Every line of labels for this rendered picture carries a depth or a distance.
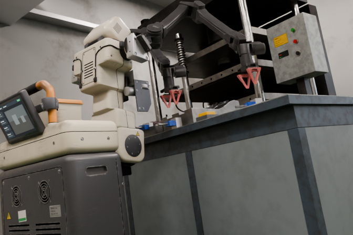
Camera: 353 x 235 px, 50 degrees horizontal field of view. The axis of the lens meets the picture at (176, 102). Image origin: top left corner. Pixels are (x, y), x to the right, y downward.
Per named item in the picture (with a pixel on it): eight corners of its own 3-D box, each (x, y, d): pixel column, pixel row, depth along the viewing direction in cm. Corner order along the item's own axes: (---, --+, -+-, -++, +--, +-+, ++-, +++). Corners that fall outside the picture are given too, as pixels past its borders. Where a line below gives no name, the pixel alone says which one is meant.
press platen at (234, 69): (253, 64, 267) (252, 57, 268) (162, 102, 350) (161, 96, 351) (311, 71, 314) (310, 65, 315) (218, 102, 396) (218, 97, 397)
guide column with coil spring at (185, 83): (201, 185, 301) (177, 33, 326) (196, 186, 305) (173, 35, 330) (206, 185, 305) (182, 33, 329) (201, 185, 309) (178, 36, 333)
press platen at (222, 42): (250, 32, 274) (249, 25, 274) (161, 76, 356) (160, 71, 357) (304, 42, 318) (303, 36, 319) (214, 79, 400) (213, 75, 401)
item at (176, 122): (161, 128, 190) (159, 118, 191) (156, 130, 194) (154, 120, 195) (182, 127, 197) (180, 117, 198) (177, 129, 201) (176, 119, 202)
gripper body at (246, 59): (249, 72, 185) (246, 58, 187) (259, 66, 176) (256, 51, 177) (237, 73, 183) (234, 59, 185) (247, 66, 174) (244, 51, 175)
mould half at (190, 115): (194, 125, 194) (189, 99, 197) (164, 134, 214) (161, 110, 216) (256, 122, 226) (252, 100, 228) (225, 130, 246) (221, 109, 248)
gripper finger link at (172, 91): (176, 106, 202) (174, 89, 204) (184, 103, 197) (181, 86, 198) (166, 107, 199) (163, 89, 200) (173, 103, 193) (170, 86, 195)
